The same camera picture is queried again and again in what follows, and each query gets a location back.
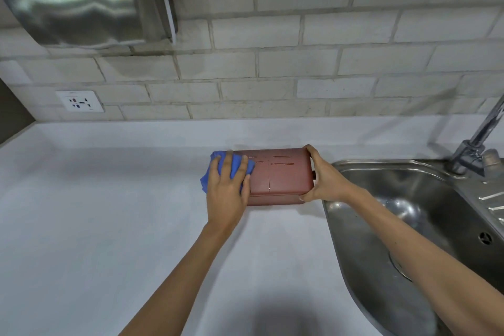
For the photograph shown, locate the reddish brown plastic box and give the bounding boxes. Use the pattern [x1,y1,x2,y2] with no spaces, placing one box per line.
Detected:
[232,148,318,206]

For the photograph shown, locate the white wall power socket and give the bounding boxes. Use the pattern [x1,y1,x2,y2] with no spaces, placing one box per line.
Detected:
[55,90,105,113]

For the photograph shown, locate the chrome sink faucet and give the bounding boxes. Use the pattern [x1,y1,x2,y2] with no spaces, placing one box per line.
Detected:
[445,94,504,180]

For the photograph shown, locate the person's left forearm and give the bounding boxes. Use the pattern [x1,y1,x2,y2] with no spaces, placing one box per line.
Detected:
[119,222,238,336]

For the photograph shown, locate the person's left hand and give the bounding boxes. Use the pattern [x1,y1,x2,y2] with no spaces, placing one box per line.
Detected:
[206,151,251,232]

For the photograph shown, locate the blue cleaning cloth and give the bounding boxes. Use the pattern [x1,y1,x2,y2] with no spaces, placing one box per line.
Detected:
[199,151,256,195]

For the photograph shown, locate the stainless steel sink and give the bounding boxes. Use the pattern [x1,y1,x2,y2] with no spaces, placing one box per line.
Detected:
[322,159,504,336]

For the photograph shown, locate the person's right hand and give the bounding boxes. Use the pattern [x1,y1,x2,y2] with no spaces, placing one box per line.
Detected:
[299,144,356,203]

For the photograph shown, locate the person's right forearm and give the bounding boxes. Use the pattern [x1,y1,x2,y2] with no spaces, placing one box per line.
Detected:
[342,185,504,336]

